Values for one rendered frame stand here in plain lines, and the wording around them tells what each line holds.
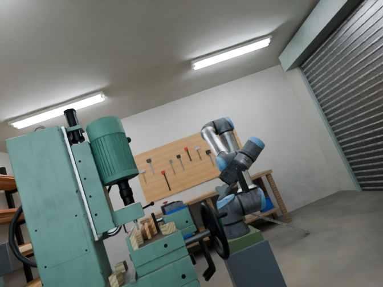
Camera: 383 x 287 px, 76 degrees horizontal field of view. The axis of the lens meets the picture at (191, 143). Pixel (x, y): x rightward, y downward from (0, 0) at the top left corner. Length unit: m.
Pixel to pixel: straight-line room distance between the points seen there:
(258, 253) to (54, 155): 1.33
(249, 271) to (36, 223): 1.26
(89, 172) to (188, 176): 3.42
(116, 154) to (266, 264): 1.19
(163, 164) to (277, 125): 2.30
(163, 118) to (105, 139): 3.57
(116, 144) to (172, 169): 3.36
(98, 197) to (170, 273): 0.45
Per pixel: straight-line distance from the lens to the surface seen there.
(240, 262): 1.78
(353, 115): 4.33
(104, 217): 1.20
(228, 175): 1.24
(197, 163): 4.55
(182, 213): 1.28
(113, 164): 1.20
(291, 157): 5.03
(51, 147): 1.24
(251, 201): 1.82
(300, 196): 5.03
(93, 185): 1.21
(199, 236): 1.27
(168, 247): 1.06
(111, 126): 1.24
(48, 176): 1.22
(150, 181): 4.55
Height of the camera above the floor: 1.04
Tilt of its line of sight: 9 degrees up
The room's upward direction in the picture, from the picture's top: 21 degrees counter-clockwise
